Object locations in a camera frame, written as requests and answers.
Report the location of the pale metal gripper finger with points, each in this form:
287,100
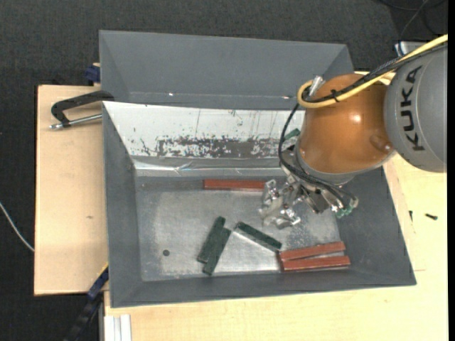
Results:
273,192
284,216

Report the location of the dark green flat block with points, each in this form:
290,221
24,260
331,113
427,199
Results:
217,252
212,238
257,235

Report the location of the grey metal bin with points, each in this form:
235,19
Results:
185,226

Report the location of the pale wood flat board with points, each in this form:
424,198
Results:
67,197

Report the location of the red-brown flat block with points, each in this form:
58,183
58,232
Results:
316,263
313,250
234,184

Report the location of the small black screw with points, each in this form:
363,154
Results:
432,217

